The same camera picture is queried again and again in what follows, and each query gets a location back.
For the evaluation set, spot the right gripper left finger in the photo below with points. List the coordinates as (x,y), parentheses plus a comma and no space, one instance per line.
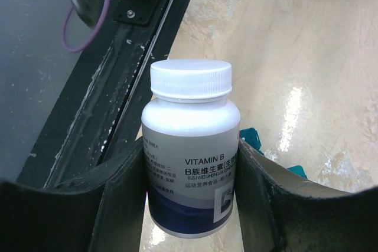
(100,210)

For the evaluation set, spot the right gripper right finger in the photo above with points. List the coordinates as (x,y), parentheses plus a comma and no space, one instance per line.
(281,211)

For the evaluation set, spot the white vitamin pill bottle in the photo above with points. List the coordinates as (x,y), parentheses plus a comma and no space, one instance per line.
(190,132)

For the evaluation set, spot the teal weekly pill organizer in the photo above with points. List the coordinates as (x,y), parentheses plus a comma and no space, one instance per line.
(251,137)

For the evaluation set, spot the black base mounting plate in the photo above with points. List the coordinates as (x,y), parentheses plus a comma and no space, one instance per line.
(105,93)

